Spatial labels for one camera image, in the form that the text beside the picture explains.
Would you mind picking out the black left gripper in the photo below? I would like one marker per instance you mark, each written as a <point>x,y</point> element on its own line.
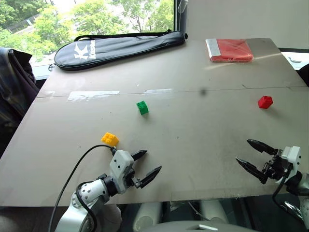
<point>132,177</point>

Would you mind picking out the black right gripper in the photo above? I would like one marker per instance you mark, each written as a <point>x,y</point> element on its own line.
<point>276,166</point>

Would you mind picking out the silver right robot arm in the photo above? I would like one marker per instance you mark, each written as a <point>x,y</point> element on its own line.
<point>304,184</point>

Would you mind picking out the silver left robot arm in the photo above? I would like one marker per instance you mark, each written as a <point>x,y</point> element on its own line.
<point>93,191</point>

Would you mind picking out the yellow toy brick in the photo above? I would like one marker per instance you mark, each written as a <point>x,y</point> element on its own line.
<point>110,139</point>

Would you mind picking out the white round cylinder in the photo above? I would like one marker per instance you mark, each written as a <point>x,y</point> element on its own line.
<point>147,215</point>
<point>213,211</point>

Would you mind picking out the red toy brick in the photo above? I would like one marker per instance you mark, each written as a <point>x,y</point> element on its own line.
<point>265,102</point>

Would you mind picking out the green toy brick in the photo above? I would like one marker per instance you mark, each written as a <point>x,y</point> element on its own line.
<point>142,108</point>

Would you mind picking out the clear tape patch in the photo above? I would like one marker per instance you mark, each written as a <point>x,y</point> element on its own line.
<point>158,91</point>
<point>93,95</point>

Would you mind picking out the grey robot torso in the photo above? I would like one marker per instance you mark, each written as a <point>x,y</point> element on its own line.
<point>200,226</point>

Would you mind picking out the black rounded object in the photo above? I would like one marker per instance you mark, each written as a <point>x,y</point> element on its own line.
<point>304,75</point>

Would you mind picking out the white ledge with hook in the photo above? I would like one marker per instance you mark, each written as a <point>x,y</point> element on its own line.
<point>294,59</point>

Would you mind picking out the red packet in clear plastic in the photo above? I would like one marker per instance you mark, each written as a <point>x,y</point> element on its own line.
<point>233,50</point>

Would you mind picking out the black racket bag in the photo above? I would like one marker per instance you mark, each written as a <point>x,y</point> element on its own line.
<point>116,49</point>

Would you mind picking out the dark plaid jacket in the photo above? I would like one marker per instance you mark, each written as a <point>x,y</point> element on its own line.
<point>14,89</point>

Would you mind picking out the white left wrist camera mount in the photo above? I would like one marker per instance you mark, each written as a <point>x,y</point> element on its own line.
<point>120,164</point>

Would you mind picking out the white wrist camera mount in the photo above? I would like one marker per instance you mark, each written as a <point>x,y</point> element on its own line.
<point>120,164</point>
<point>292,157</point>

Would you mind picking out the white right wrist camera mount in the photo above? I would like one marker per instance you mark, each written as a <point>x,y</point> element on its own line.
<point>292,157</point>

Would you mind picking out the black window frame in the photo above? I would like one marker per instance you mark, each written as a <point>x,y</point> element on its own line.
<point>179,19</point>

